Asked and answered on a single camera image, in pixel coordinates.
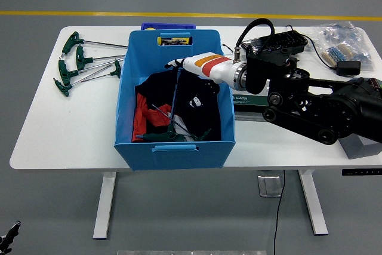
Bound black white robot left hand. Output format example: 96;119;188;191
0;220;21;255

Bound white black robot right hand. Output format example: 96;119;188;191
164;51;239;109

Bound green grey hex key stand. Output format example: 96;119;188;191
231;86;269;107

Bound small green T-handle hex key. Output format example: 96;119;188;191
150;104;212;142

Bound large green T-handle hex key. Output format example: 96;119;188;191
135;69;186;143

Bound blue plastic storage box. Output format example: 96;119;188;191
113;29;236;172

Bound black orange garment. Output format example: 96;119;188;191
132;69;223;143

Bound dark blue plastic bin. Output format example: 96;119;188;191
140;22;197;31

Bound black plastic tray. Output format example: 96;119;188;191
241;31;309;59

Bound white table leg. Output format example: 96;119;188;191
93;171;117;240
298;168;329;236

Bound beige blue resistor strip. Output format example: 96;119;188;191
321;42;356;67

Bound silver floor plate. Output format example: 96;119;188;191
258;175;284;198

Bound clear plastic parts bag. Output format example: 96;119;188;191
310;21;374;73

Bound black power adapter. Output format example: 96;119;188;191
336;60;362;76

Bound grey block with recess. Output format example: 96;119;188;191
340;134;382;159

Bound black table control panel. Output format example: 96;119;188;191
342;168;382;176

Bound thin wire loop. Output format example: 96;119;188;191
220;43;234;57

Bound yellow handled tool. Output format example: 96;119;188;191
157;36;193;46

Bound black adapter cord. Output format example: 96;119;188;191
285;24;340;72

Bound black floor cable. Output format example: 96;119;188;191
273;170;287;255

